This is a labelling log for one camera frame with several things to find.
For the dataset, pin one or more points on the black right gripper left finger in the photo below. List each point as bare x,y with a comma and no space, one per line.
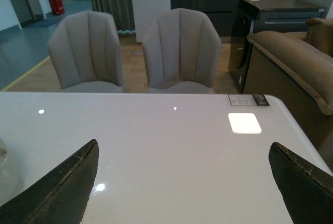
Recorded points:
61,196

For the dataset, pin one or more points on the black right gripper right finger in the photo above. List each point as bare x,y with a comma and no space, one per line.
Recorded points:
305,188

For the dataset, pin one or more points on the black white table label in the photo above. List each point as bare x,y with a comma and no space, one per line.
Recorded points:
248,100

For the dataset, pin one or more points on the brown sofa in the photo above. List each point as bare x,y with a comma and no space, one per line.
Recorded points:
296,67

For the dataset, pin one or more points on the left beige upholstered chair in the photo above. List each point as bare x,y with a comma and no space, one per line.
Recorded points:
86,53

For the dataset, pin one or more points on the beige upholstered chair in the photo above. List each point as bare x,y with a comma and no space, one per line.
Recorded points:
86,53
181,49

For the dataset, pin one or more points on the black washing machine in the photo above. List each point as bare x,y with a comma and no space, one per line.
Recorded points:
254,16

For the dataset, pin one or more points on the right beige upholstered chair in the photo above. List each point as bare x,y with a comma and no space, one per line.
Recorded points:
181,49

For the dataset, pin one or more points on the red cabinet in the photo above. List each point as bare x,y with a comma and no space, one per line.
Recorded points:
57,7

